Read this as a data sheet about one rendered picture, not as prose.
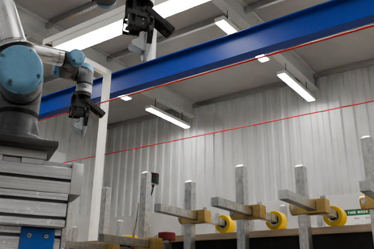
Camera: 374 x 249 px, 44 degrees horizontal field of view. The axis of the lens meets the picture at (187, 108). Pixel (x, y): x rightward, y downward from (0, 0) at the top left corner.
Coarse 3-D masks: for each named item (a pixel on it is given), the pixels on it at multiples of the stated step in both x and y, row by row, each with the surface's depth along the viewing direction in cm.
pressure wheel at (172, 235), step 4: (160, 232) 210; (164, 232) 209; (168, 232) 209; (172, 232) 210; (160, 236) 209; (164, 236) 209; (168, 236) 209; (172, 236) 210; (164, 240) 211; (168, 240) 211; (172, 240) 210
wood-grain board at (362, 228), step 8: (368, 224) 170; (232, 232) 201; (256, 232) 195; (264, 232) 192; (272, 232) 191; (280, 232) 188; (288, 232) 187; (296, 232) 185; (312, 232) 181; (320, 232) 179; (328, 232) 177; (336, 232) 176; (344, 232) 174; (352, 232) 173; (360, 232) 172; (176, 240) 216; (200, 240) 209; (208, 240) 208
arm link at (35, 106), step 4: (0, 92) 131; (40, 92) 133; (0, 96) 134; (40, 96) 136; (0, 100) 134; (4, 100) 132; (8, 100) 130; (36, 100) 134; (40, 100) 138; (0, 104) 133; (4, 104) 132; (8, 104) 131; (12, 104) 131; (16, 104) 131; (20, 104) 131; (24, 104) 132; (28, 104) 133; (32, 104) 134; (36, 104) 136; (28, 108) 133; (32, 108) 134; (36, 108) 136; (36, 112) 136
